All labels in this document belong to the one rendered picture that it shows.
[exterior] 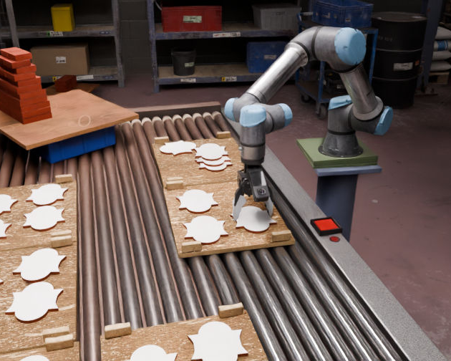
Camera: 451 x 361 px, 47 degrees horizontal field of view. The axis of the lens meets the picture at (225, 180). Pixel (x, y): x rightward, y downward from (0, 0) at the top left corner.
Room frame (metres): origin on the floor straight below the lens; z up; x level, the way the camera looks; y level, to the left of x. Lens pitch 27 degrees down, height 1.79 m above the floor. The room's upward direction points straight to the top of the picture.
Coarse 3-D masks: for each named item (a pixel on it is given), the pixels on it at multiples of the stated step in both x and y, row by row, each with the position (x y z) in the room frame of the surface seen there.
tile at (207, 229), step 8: (200, 216) 1.42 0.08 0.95; (208, 216) 1.42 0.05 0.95; (184, 224) 1.38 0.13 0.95; (192, 224) 1.38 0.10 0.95; (200, 224) 1.38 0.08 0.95; (208, 224) 1.38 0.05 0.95; (216, 224) 1.38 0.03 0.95; (192, 232) 1.33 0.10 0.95; (200, 232) 1.33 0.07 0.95; (208, 232) 1.33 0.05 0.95; (216, 232) 1.33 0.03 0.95; (224, 232) 1.33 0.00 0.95; (200, 240) 1.29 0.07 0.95; (208, 240) 1.29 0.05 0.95; (216, 240) 1.29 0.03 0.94
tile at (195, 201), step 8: (192, 192) 1.59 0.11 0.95; (200, 192) 1.59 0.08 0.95; (184, 200) 1.53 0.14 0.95; (192, 200) 1.53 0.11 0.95; (200, 200) 1.53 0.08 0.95; (208, 200) 1.53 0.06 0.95; (184, 208) 1.48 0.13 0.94; (192, 208) 1.47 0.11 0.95; (200, 208) 1.47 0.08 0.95; (208, 208) 1.47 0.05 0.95
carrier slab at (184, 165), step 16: (160, 144) 2.03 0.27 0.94; (224, 144) 2.03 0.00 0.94; (160, 160) 1.87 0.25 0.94; (176, 160) 1.87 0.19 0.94; (192, 160) 1.87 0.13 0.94; (240, 160) 1.87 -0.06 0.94; (160, 176) 1.74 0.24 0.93; (176, 176) 1.73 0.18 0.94; (192, 176) 1.73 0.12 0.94; (208, 176) 1.73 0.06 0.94; (224, 176) 1.73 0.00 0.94
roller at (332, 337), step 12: (204, 132) 2.23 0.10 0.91; (276, 252) 1.27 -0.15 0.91; (288, 264) 1.21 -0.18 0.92; (288, 276) 1.17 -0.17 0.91; (300, 276) 1.15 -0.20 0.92; (300, 288) 1.10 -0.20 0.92; (300, 300) 1.08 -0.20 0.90; (312, 300) 1.05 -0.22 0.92; (312, 312) 1.01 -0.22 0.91; (324, 312) 1.01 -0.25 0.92; (324, 324) 0.96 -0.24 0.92; (324, 336) 0.94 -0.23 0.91; (336, 336) 0.92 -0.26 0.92; (336, 348) 0.89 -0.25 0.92; (348, 348) 0.89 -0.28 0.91; (336, 360) 0.87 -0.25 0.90; (348, 360) 0.85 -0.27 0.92
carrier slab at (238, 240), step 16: (176, 192) 1.61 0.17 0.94; (208, 192) 1.61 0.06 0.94; (224, 192) 1.61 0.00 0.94; (176, 208) 1.49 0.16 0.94; (224, 208) 1.49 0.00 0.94; (176, 224) 1.39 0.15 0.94; (224, 224) 1.39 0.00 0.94; (176, 240) 1.30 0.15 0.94; (192, 240) 1.30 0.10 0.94; (224, 240) 1.30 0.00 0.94; (240, 240) 1.30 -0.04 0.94; (256, 240) 1.30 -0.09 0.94; (288, 240) 1.30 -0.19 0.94
